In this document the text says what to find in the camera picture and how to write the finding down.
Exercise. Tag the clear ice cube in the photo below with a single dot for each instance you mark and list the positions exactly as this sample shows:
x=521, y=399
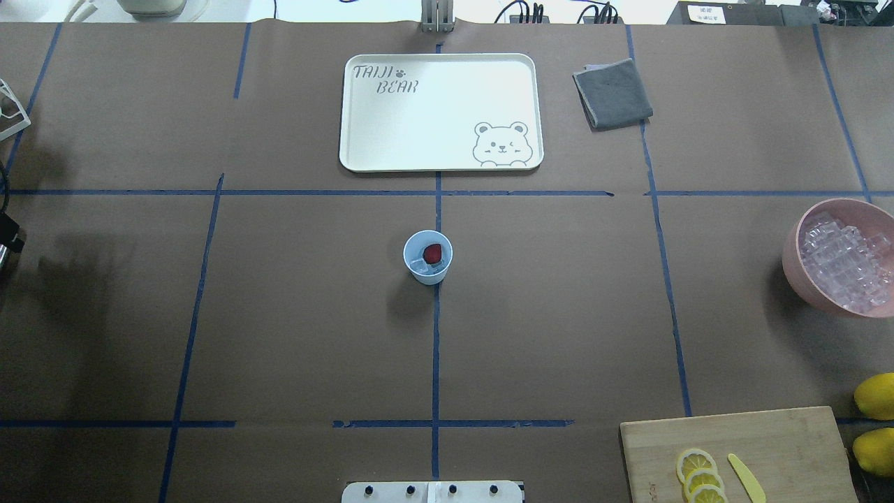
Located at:
x=420, y=267

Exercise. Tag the grey folded cloth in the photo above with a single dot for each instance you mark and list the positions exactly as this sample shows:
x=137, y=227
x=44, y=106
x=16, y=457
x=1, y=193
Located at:
x=613, y=95

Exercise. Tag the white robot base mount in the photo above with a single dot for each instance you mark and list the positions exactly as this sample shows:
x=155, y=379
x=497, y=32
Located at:
x=434, y=491

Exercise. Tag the pink bowl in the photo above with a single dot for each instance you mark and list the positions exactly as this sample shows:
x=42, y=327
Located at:
x=851, y=212

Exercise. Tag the black box with label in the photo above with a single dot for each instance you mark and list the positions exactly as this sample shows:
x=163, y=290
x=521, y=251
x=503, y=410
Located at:
x=742, y=14

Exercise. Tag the wooden cutting board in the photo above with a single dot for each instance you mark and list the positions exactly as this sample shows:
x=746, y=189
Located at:
x=796, y=454

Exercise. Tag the white wire cup rack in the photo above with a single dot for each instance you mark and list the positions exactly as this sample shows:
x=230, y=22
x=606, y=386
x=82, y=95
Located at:
x=14, y=117

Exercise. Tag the white bear serving tray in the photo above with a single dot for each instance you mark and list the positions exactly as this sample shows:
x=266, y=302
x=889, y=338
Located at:
x=446, y=112

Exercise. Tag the aluminium frame post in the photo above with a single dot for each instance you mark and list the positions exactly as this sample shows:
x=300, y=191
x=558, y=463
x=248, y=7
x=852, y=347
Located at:
x=437, y=16

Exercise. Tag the whole yellow lemon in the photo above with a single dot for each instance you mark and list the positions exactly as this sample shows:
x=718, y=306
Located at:
x=874, y=452
x=874, y=397

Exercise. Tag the yellow plastic knife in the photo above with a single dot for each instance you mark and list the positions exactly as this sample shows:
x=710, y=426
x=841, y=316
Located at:
x=748, y=480

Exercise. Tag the pile of ice cubes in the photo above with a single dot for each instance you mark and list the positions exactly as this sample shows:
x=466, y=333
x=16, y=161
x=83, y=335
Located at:
x=846, y=264

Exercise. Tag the light blue cup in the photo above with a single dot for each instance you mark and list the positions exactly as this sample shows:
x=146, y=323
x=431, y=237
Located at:
x=413, y=249

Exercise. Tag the red strawberry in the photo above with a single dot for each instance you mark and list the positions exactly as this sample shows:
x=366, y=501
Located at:
x=433, y=254

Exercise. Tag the lemon slice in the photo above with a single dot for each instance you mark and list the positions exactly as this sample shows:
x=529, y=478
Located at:
x=707, y=493
x=692, y=460
x=702, y=477

